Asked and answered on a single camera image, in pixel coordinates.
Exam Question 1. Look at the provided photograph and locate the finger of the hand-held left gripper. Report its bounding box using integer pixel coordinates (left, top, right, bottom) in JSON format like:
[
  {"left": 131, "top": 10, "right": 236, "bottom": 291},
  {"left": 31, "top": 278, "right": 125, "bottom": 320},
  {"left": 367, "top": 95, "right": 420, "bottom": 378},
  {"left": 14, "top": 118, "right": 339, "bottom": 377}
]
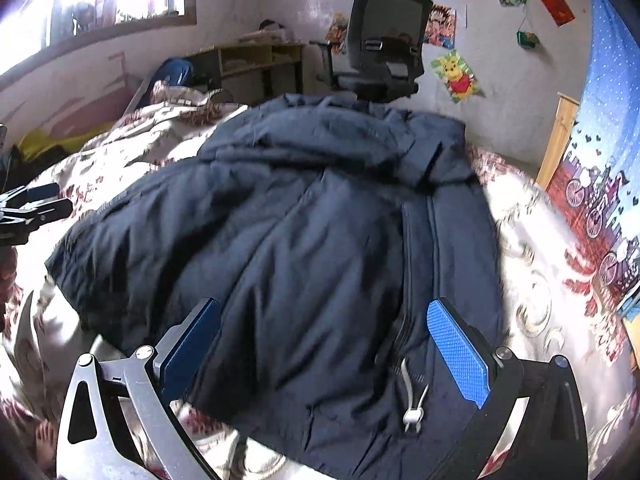
[
  {"left": 0, "top": 182, "right": 62, "bottom": 207},
  {"left": 0, "top": 198, "right": 74, "bottom": 247}
]

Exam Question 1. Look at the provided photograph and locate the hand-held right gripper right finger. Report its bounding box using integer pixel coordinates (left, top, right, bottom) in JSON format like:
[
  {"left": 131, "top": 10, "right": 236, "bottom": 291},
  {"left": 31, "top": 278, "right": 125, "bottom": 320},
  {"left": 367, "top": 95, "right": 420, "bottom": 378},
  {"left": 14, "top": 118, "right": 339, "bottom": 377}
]
[{"left": 426, "top": 298, "right": 590, "bottom": 480}]

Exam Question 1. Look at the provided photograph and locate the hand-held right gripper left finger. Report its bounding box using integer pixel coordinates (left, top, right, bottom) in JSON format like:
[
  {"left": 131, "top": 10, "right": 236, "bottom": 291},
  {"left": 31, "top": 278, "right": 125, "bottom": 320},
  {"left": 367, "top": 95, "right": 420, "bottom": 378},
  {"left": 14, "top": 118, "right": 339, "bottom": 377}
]
[{"left": 55, "top": 297, "right": 223, "bottom": 480}]

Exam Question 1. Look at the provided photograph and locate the dark navy padded jacket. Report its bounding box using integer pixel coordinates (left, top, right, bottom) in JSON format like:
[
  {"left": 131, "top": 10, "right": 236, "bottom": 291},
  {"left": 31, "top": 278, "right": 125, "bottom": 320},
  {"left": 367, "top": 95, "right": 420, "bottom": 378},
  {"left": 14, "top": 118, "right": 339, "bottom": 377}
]
[{"left": 45, "top": 92, "right": 506, "bottom": 480}]

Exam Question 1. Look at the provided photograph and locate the pile of clothes on desk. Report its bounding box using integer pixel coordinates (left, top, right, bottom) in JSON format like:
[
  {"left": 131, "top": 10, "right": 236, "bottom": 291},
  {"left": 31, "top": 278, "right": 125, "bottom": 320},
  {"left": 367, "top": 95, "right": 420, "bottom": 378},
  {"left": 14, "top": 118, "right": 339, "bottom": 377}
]
[{"left": 239, "top": 20, "right": 288, "bottom": 43}]

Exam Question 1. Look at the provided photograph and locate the yellow cloth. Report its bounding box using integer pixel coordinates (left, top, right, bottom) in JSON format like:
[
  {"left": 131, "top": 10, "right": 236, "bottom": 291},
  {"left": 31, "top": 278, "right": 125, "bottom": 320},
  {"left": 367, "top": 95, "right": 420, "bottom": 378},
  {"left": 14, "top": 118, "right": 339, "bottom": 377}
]
[{"left": 17, "top": 127, "right": 108, "bottom": 161}]

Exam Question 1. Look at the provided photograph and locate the floral satin bed cover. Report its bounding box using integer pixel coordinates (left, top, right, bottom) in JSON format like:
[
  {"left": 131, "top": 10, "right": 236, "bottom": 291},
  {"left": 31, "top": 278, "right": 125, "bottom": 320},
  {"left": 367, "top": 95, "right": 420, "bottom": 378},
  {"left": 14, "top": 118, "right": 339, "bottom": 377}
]
[{"left": 0, "top": 85, "right": 640, "bottom": 480}]

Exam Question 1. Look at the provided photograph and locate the blue backpack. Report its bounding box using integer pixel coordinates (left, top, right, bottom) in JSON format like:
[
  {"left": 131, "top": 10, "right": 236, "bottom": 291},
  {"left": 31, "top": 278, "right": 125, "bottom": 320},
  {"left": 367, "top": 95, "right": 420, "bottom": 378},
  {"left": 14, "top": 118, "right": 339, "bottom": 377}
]
[{"left": 150, "top": 58, "right": 195, "bottom": 98}]

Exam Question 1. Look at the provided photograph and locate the person's bare foot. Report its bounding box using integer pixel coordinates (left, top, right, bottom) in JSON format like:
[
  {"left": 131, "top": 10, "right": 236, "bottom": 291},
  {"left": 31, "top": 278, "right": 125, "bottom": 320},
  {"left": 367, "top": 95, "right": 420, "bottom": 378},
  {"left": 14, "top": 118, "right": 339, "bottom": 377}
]
[{"left": 34, "top": 419, "right": 57, "bottom": 468}]

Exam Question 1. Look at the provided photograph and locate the light wooden board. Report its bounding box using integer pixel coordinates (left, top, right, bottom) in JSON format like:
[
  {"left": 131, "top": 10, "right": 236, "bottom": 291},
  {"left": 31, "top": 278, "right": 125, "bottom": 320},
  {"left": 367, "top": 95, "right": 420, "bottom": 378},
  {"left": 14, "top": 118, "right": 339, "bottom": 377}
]
[{"left": 535, "top": 92, "right": 581, "bottom": 191}]

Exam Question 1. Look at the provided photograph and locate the wooden desk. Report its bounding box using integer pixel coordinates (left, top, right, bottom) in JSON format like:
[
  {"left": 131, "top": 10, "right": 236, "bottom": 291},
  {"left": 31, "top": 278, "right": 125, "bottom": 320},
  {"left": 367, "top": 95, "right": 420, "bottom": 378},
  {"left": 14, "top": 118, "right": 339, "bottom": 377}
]
[{"left": 185, "top": 42, "right": 306, "bottom": 106}]

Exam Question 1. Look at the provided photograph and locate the blue dotted printed curtain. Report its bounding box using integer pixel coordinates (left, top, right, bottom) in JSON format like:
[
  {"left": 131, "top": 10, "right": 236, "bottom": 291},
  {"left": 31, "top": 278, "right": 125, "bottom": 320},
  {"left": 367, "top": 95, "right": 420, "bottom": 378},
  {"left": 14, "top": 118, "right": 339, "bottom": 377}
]
[{"left": 545, "top": 0, "right": 640, "bottom": 318}]

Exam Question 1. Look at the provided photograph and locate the black mesh office chair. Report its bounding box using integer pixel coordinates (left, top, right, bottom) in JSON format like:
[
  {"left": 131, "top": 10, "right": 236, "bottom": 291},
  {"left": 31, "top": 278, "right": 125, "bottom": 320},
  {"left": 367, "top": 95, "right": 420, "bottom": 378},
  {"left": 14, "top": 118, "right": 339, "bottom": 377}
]
[{"left": 309, "top": 0, "right": 435, "bottom": 103}]

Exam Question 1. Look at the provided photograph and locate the yellow bear wall poster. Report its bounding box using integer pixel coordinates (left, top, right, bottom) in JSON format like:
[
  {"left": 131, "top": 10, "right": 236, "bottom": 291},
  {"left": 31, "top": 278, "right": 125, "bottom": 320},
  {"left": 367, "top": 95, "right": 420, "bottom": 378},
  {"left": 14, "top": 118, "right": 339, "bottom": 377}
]
[{"left": 431, "top": 50, "right": 485, "bottom": 105}]

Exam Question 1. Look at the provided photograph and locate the cartoon figures wall poster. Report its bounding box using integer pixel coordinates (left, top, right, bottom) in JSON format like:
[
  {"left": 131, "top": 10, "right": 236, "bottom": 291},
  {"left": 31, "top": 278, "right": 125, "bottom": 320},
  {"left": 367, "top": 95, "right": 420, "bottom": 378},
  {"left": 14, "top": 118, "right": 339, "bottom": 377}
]
[{"left": 425, "top": 4, "right": 457, "bottom": 46}]

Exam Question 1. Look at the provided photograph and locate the colourful cartoon wall poster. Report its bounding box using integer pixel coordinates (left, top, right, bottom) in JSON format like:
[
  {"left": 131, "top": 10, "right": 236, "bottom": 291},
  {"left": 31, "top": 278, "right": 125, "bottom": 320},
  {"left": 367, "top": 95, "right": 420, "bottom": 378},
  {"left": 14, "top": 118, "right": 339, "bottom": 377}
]
[{"left": 325, "top": 12, "right": 348, "bottom": 56}]

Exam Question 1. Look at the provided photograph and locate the red envelope on wall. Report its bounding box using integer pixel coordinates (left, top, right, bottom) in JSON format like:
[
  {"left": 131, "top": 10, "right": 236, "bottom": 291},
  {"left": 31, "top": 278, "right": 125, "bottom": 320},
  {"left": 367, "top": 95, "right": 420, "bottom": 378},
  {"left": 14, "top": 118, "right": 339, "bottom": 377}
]
[{"left": 537, "top": 0, "right": 577, "bottom": 27}]

